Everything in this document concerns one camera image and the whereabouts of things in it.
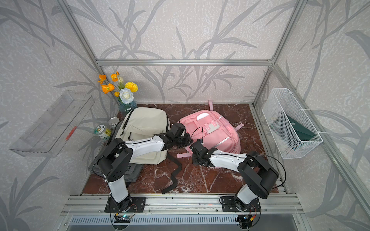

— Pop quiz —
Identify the green box in basket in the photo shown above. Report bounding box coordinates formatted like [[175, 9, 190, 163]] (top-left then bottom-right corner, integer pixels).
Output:
[[269, 113, 315, 150]]

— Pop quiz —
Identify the clear acrylic wall shelf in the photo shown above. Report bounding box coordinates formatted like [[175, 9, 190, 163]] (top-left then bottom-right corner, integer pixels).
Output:
[[9, 90, 95, 157]]

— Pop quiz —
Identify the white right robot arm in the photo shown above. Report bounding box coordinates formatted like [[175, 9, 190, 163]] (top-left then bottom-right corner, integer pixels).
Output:
[[190, 140, 279, 211]]

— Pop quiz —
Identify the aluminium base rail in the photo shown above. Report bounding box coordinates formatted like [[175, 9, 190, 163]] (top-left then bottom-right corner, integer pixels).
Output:
[[61, 193, 304, 216]]

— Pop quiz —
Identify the artificial flower bouquet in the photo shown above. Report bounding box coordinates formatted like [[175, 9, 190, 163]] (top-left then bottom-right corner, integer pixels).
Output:
[[97, 71, 138, 105]]

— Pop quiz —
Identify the sunflower label plastic can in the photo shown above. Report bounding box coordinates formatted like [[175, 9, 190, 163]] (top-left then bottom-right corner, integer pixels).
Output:
[[94, 124, 112, 141]]

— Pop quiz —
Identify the beige backpack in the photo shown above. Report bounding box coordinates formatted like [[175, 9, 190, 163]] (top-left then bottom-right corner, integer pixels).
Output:
[[111, 106, 183, 194]]

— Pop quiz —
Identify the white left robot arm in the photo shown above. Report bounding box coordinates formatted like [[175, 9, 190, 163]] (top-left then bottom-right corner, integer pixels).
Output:
[[93, 123, 192, 212]]

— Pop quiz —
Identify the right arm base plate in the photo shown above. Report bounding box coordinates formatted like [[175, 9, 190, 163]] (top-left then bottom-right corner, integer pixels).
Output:
[[219, 196, 261, 213]]

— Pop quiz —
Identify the pink backpack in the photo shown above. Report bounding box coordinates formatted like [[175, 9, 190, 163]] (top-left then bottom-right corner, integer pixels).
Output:
[[179, 100, 244, 154]]

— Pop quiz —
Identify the white wire mesh basket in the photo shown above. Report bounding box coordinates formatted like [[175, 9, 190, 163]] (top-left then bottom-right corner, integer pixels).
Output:
[[262, 88, 323, 159]]

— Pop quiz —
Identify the blue glass vase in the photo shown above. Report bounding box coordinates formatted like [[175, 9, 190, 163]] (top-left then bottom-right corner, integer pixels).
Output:
[[119, 100, 137, 114]]

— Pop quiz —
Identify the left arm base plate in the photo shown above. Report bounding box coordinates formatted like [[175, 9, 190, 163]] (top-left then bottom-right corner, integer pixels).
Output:
[[104, 196, 146, 213]]

